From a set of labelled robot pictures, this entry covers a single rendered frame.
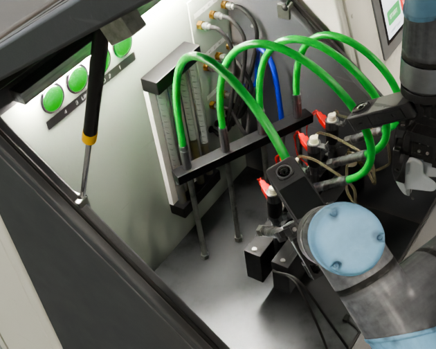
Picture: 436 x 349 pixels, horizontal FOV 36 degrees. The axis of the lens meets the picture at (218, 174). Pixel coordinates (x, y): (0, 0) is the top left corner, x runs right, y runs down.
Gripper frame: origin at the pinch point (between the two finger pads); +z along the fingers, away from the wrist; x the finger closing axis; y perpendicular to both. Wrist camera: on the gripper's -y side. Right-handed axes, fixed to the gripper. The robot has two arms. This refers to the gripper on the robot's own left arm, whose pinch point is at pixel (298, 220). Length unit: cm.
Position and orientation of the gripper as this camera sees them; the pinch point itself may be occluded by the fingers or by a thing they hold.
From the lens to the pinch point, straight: 106.2
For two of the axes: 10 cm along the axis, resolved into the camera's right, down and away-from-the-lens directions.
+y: 4.8, 8.8, -0.6
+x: 8.8, -4.7, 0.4
